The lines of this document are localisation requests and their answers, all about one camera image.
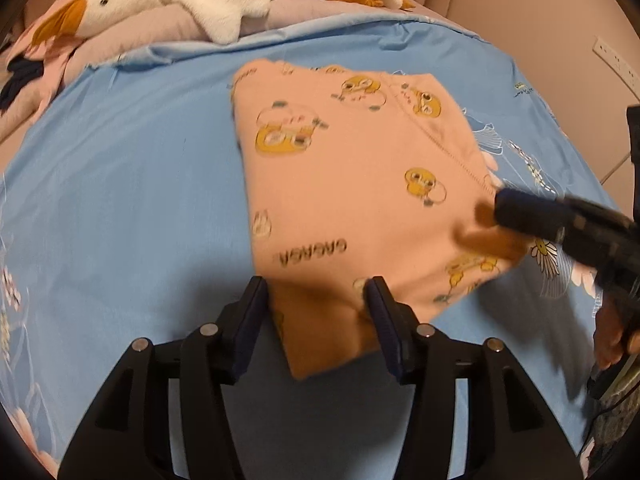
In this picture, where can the orange cartoon print shirt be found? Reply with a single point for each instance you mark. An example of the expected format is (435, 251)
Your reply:
(350, 175)

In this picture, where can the blue floral blanket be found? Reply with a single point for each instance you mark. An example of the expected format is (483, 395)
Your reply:
(125, 185)

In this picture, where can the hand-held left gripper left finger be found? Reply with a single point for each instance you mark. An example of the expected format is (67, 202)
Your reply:
(252, 321)

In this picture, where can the person's right hand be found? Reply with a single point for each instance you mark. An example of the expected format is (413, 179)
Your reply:
(612, 330)

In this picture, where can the white wall socket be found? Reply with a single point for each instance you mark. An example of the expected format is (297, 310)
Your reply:
(617, 60)

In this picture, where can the mauve bed sheet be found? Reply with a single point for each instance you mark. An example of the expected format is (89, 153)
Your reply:
(15, 127)

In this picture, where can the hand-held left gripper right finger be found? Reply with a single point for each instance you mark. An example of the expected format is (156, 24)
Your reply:
(385, 326)

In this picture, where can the pink crumpled garment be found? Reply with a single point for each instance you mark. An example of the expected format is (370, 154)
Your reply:
(30, 42)

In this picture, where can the dark navy garment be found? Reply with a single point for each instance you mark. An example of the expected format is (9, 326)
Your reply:
(20, 80)

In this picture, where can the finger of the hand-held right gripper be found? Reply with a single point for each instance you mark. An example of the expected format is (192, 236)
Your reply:
(520, 212)

